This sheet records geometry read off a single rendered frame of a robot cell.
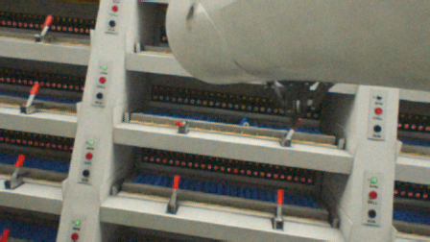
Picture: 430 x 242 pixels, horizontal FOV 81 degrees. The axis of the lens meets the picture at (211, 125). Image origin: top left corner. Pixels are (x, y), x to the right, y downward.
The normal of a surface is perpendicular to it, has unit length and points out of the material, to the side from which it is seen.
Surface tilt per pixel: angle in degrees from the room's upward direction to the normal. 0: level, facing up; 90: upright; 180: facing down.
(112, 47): 90
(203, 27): 117
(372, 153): 90
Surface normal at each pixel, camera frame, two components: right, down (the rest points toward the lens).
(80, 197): -0.07, -0.11
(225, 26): -0.85, 0.39
